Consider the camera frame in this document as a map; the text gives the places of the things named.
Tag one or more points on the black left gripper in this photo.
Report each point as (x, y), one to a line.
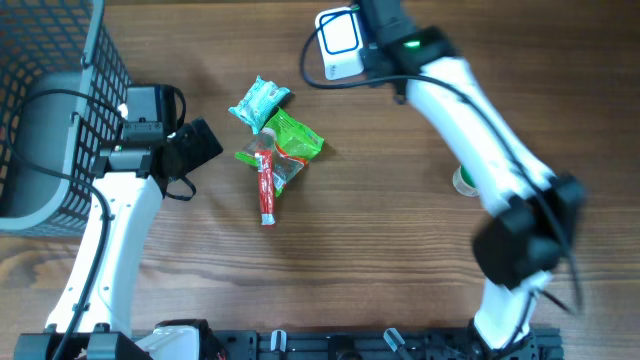
(199, 154)

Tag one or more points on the white blue barcode scanner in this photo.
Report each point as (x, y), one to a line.
(340, 42)

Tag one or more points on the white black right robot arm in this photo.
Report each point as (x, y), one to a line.
(533, 211)

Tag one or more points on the red stick snack packet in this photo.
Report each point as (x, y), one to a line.
(266, 187)

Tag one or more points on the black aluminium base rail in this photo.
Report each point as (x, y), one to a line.
(431, 344)

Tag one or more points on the clear plastic snack wrapper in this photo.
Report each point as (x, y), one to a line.
(284, 167)

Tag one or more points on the dark grey plastic basket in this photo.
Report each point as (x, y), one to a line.
(59, 67)

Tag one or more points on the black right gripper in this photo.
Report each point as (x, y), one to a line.
(367, 57)

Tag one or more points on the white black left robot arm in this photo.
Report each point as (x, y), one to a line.
(92, 318)

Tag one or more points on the teal white wipes packet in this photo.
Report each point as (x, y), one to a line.
(262, 98)

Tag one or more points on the green lid plastic jar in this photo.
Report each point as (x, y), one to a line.
(463, 183)

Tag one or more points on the green snack packet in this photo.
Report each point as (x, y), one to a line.
(294, 138)

